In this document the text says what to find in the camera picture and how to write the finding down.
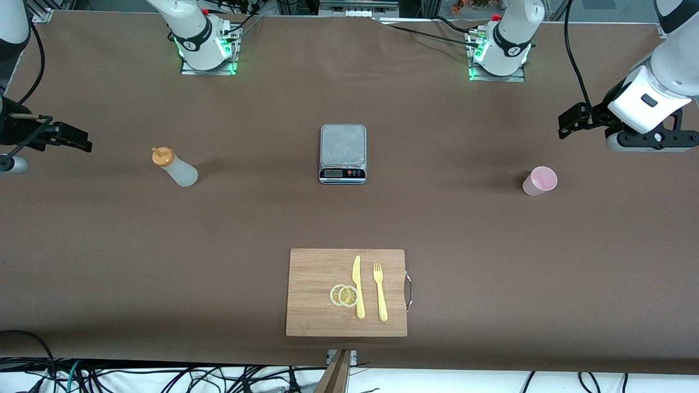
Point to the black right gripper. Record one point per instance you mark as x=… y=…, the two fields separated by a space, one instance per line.
x=12 y=130

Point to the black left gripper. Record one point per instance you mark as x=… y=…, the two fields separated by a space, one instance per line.
x=599 y=115

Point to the pink plastic cup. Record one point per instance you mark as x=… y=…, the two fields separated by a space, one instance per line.
x=538 y=183

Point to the translucent squeeze bottle orange cap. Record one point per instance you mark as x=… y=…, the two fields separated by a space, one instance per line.
x=183 y=173

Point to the silver digital kitchen scale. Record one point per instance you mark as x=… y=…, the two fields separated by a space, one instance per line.
x=343 y=144

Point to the white power strip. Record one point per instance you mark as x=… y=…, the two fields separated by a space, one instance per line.
x=357 y=12

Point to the yellow plastic fork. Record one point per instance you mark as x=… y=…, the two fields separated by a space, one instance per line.
x=381 y=297

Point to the yellow plastic knife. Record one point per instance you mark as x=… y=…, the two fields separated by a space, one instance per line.
x=357 y=275

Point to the bamboo cutting board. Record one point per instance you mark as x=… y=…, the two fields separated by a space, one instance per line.
x=311 y=284

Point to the lemon slice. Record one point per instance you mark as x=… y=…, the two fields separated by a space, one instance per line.
x=333 y=295
x=348 y=296

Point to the aluminium frame profile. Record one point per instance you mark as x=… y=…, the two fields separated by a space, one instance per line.
x=41 y=13

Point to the metal bracket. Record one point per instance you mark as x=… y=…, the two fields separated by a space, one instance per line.
x=354 y=356

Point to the wooden post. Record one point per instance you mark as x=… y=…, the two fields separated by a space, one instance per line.
x=336 y=376

